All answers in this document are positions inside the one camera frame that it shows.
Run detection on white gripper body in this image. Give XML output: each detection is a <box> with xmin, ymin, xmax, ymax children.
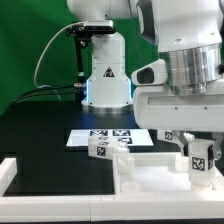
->
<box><xmin>131</xmin><ymin>59</ymin><xmax>224</xmax><ymax>132</ymax></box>

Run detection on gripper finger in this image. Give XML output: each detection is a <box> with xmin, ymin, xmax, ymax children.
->
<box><xmin>173</xmin><ymin>131</ymin><xmax>189</xmax><ymax>156</ymax></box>
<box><xmin>212</xmin><ymin>133</ymin><xmax>224</xmax><ymax>160</ymax></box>

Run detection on white square table top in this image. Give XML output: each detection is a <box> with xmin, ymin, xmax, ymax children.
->
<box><xmin>113</xmin><ymin>153</ymin><xmax>224</xmax><ymax>202</ymax></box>

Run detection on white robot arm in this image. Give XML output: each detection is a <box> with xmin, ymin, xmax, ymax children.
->
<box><xmin>67</xmin><ymin>0</ymin><xmax>224</xmax><ymax>158</ymax></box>

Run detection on white marker sheet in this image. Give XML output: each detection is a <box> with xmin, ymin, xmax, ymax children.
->
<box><xmin>66</xmin><ymin>129</ymin><xmax>153</xmax><ymax>147</ymax></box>

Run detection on white obstacle fence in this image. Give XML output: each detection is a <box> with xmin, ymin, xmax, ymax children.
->
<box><xmin>0</xmin><ymin>158</ymin><xmax>224</xmax><ymax>222</ymax></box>

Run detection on black camera on stand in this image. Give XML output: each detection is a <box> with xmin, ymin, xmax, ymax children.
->
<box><xmin>66</xmin><ymin>20</ymin><xmax>116</xmax><ymax>102</ymax></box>

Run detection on grey camera cable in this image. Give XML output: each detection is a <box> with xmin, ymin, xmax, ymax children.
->
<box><xmin>33</xmin><ymin>21</ymin><xmax>84</xmax><ymax>102</ymax></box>

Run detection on black cables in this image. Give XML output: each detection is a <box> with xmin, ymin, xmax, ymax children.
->
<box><xmin>9</xmin><ymin>85</ymin><xmax>81</xmax><ymax>108</ymax></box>

